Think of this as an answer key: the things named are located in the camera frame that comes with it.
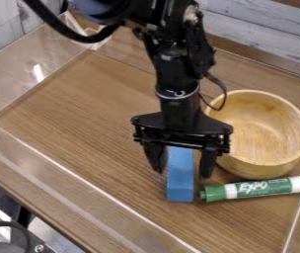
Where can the blue rectangular block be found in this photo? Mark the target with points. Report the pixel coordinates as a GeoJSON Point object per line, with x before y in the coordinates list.
{"type": "Point", "coordinates": [180, 177]}

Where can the clear acrylic tray wall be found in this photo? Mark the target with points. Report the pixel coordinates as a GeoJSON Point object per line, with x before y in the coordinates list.
{"type": "Point", "coordinates": [87, 215]}

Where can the brown wooden bowl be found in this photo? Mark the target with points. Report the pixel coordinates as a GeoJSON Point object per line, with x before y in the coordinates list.
{"type": "Point", "coordinates": [266, 138]}

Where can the clear acrylic corner bracket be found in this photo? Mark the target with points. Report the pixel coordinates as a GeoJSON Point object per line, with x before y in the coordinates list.
{"type": "Point", "coordinates": [86, 30]}

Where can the green Expo marker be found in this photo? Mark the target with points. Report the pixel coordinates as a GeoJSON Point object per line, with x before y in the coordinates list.
{"type": "Point", "coordinates": [251, 189]}

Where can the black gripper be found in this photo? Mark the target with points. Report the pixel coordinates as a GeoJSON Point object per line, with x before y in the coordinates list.
{"type": "Point", "coordinates": [182, 125]}

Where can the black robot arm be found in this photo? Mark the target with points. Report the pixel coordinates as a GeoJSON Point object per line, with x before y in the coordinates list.
{"type": "Point", "coordinates": [170, 26]}

